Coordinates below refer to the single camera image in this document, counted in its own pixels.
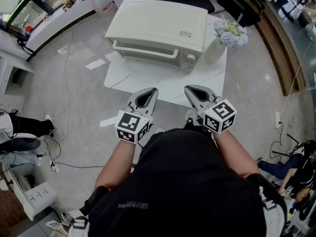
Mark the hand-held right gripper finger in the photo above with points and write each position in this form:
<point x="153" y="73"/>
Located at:
<point x="193" y="101"/>
<point x="203" y="88"/>

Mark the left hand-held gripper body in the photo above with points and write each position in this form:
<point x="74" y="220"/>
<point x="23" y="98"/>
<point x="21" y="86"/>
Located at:
<point x="130" y="127"/>

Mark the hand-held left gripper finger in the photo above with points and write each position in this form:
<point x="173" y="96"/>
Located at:
<point x="154" y="102"/>
<point x="145" y="91"/>

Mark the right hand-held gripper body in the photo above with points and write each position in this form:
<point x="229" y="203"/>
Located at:
<point x="219" y="116"/>

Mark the cream oven door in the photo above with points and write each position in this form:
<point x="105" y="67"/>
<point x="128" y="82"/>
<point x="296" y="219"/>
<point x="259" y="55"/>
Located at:
<point x="145" y="52"/>

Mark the person's right forearm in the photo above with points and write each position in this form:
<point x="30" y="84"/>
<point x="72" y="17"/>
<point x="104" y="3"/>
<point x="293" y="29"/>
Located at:
<point x="237" y="154"/>

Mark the person's left forearm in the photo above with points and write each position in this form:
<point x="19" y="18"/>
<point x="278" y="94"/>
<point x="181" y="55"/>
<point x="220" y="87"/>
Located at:
<point x="116" y="164"/>

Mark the cream toaster oven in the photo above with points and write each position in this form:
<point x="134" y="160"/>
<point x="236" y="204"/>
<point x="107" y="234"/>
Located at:
<point x="155" y="23"/>

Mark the person's right white shoe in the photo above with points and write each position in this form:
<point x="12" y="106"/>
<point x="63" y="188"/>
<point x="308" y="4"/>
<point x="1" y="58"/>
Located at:
<point x="190" y="116"/>

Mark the person's white shoe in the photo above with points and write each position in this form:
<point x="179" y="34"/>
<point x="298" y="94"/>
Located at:
<point x="190" y="116"/>
<point x="159" y="130"/>

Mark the white marble table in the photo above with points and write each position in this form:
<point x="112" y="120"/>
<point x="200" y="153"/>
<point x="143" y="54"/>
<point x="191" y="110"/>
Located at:
<point x="148" y="75"/>

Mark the person's left white shoe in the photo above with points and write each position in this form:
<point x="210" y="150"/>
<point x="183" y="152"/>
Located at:
<point x="159" y="130"/>

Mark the white vase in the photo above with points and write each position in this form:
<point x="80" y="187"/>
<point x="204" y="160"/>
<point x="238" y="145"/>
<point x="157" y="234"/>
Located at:
<point x="214" y="53"/>

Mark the pale blue flower bouquet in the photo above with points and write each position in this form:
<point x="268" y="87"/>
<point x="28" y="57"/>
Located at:
<point x="229" y="34"/>

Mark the person's black shirt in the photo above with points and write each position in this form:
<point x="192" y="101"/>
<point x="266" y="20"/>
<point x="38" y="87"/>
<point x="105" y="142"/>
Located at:
<point x="182" y="189"/>

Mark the white power strip with plugs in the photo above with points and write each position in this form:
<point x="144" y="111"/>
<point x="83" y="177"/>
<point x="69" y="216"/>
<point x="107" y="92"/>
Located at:
<point x="54" y="166"/>

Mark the brown wooden platform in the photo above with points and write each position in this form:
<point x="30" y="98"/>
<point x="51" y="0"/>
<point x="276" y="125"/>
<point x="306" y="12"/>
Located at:
<point x="281" y="51"/>

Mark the black sled-base chair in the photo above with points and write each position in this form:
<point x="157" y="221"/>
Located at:
<point x="239" y="4"/>

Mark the clear plastic water jug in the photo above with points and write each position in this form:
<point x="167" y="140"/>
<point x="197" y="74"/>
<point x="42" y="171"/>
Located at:
<point x="103" y="6"/>

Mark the white curved window ledge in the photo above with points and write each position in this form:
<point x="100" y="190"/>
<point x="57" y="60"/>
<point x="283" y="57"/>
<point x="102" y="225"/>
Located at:
<point x="59" y="21"/>

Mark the small white drawer cabinet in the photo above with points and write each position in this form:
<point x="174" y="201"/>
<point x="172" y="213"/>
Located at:
<point x="40" y="196"/>

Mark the grey round appliance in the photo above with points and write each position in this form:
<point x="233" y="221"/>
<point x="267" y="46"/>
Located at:
<point x="17" y="143"/>

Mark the small red object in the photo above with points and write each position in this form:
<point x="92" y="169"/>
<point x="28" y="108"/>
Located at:
<point x="28" y="28"/>

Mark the white shelf unit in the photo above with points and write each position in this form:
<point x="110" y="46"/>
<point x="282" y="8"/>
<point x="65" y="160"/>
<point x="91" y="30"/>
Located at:
<point x="10" y="68"/>

